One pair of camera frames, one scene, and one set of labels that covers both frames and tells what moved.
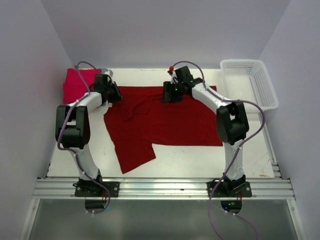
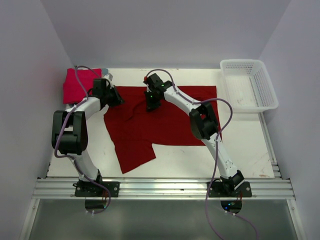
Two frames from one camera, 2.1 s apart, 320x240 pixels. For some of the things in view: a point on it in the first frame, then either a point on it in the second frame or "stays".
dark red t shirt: x=140 y=119 stays
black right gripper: x=168 y=91 -> x=151 y=106
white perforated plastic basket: x=249 y=80 stays
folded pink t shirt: x=74 y=87 stays
